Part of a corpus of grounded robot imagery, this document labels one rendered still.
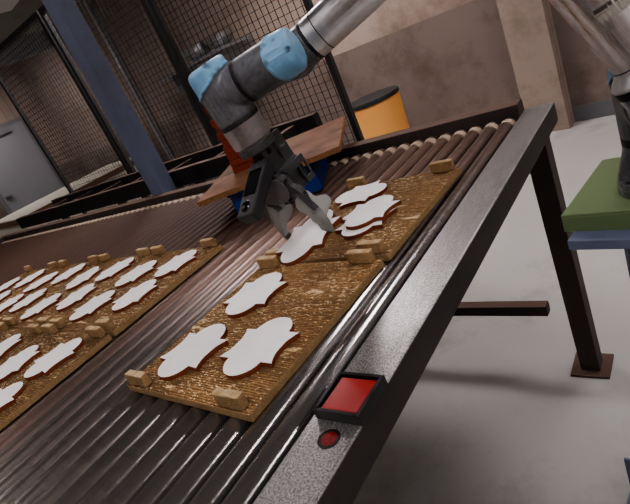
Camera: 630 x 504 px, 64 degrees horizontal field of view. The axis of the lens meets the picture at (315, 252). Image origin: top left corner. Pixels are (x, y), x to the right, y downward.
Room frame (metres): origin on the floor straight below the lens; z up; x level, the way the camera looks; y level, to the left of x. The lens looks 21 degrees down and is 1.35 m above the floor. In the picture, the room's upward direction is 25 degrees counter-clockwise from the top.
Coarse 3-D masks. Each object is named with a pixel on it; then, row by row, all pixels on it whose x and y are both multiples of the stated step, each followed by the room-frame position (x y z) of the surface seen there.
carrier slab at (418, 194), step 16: (416, 176) 1.26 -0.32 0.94; (432, 176) 1.21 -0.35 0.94; (448, 176) 1.16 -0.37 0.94; (400, 192) 1.20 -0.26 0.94; (416, 192) 1.15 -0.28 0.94; (432, 192) 1.10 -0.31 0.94; (336, 208) 1.30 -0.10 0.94; (352, 208) 1.24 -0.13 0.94; (400, 208) 1.10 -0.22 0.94; (416, 208) 1.05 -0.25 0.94; (384, 224) 1.05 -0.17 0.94; (400, 224) 1.01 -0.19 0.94; (416, 224) 0.99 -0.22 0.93; (336, 240) 1.08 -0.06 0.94; (352, 240) 1.04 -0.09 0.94; (384, 240) 0.97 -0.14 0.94; (400, 240) 0.94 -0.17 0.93; (320, 256) 1.03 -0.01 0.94; (336, 256) 1.00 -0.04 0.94; (384, 256) 0.91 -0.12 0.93
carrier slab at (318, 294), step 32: (288, 288) 0.95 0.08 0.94; (320, 288) 0.88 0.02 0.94; (352, 288) 0.83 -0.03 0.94; (224, 320) 0.94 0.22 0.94; (256, 320) 0.87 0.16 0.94; (320, 320) 0.77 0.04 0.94; (224, 352) 0.81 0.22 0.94; (288, 352) 0.72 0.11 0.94; (128, 384) 0.86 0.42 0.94; (160, 384) 0.80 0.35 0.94; (192, 384) 0.75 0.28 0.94; (224, 384) 0.71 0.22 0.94; (256, 384) 0.67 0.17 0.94; (256, 416) 0.61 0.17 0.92
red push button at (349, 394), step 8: (344, 384) 0.59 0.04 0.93; (352, 384) 0.58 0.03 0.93; (360, 384) 0.57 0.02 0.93; (368, 384) 0.56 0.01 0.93; (336, 392) 0.58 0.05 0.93; (344, 392) 0.57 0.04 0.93; (352, 392) 0.56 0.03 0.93; (360, 392) 0.56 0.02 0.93; (368, 392) 0.55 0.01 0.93; (328, 400) 0.57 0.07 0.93; (336, 400) 0.56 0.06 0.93; (344, 400) 0.55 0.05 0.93; (352, 400) 0.55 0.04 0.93; (360, 400) 0.54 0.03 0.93; (328, 408) 0.55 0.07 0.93; (336, 408) 0.55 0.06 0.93; (344, 408) 0.54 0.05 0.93; (352, 408) 0.53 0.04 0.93
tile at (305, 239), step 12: (300, 228) 0.96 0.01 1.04; (312, 228) 0.93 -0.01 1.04; (288, 240) 0.95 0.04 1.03; (300, 240) 0.91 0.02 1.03; (312, 240) 0.88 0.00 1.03; (324, 240) 0.86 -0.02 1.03; (276, 252) 0.94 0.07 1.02; (288, 252) 0.90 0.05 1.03; (300, 252) 0.87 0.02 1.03; (288, 264) 0.87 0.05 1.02
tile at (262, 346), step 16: (272, 320) 0.83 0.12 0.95; (288, 320) 0.80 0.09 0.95; (256, 336) 0.79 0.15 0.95; (272, 336) 0.77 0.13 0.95; (288, 336) 0.75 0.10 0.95; (240, 352) 0.77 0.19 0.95; (256, 352) 0.74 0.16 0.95; (272, 352) 0.72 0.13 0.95; (224, 368) 0.74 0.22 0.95; (240, 368) 0.72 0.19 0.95; (256, 368) 0.70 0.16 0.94
